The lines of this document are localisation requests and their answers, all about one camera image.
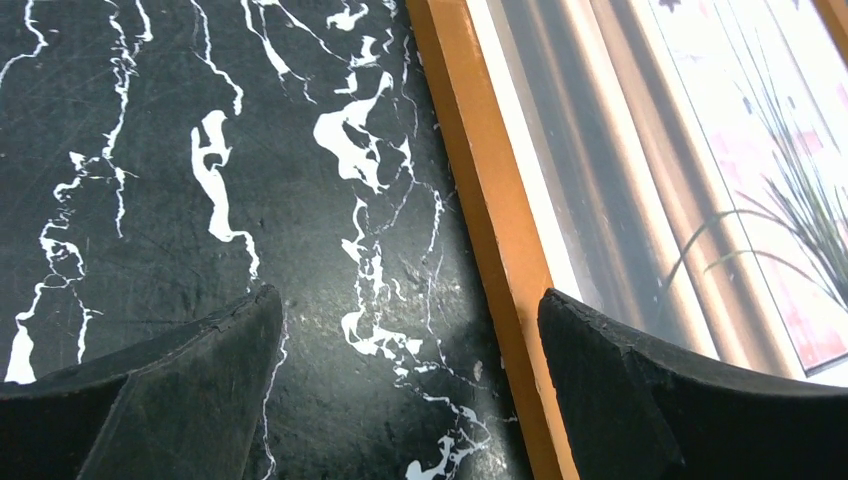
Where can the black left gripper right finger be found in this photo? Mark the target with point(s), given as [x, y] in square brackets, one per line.
[638, 407]

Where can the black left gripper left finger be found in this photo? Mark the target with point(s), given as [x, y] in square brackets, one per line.
[183, 405]

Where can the orange wooden picture frame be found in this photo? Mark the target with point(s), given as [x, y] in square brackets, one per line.
[506, 243]

